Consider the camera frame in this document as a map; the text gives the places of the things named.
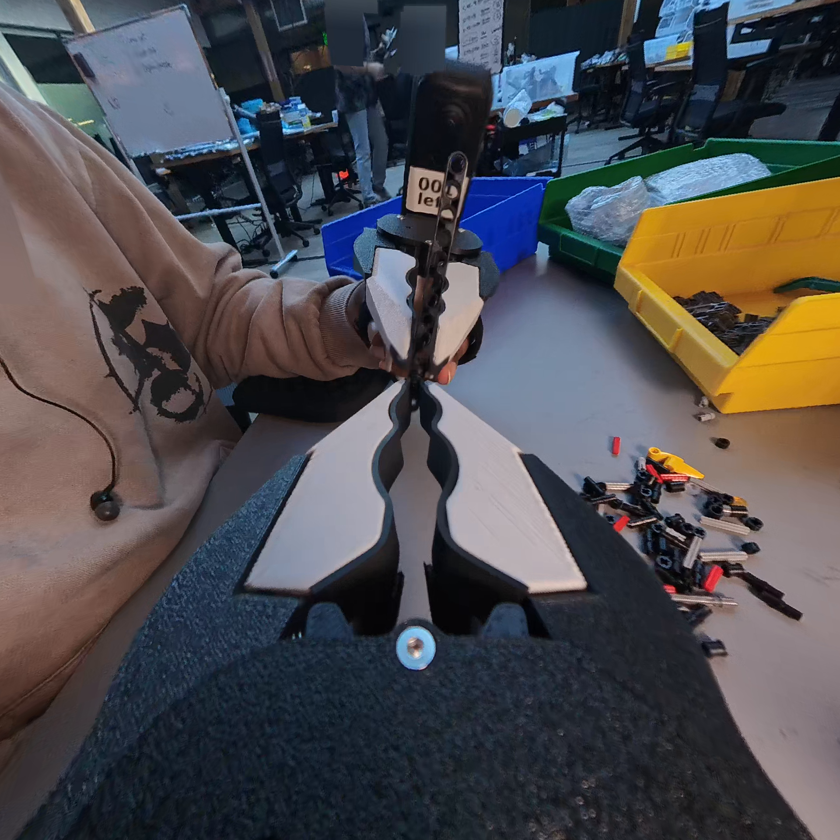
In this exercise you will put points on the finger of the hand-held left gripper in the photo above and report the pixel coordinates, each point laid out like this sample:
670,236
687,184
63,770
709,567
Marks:
463,302
387,302

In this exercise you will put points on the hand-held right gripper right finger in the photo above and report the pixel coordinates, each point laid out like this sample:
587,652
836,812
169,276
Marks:
505,518

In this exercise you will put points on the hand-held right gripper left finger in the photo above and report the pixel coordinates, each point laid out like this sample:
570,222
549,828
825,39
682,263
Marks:
321,518

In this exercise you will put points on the thin black perforated beam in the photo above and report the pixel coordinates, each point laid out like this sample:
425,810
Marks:
436,289

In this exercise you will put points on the blue plastic parts bin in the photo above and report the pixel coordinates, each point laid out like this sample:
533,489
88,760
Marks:
512,223

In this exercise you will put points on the pile of small block pieces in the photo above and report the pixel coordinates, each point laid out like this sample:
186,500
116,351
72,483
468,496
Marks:
682,525

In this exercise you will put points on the person's left forearm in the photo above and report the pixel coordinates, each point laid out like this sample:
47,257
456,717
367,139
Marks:
275,328

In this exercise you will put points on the grey desk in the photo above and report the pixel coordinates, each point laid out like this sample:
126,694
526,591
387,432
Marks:
577,394

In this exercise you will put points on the white flip chart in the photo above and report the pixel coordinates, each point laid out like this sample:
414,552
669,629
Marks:
481,29

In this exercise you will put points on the black office chair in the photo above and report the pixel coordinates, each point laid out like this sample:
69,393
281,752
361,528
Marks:
341,157
640,98
712,79
279,170

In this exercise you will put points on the black chair armrest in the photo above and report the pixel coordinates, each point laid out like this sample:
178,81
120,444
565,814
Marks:
308,397

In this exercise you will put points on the green plastic parts bin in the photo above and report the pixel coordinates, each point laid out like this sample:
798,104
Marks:
577,246

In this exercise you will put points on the bubble wrap bundle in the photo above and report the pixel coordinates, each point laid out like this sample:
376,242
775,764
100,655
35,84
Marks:
604,207

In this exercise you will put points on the heap of black beams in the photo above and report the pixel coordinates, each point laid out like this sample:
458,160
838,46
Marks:
722,321

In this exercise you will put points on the beige hoodie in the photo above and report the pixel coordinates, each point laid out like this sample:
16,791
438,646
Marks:
79,394

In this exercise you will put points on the rolling whiteboard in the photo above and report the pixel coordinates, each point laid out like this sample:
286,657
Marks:
151,85

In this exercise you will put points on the yellow plastic parts bin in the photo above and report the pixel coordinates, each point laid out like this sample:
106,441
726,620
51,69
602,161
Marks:
774,374

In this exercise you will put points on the green angled beam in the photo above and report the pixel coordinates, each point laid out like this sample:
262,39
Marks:
810,285

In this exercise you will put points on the wooden background table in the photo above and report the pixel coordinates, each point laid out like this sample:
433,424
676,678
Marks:
787,8

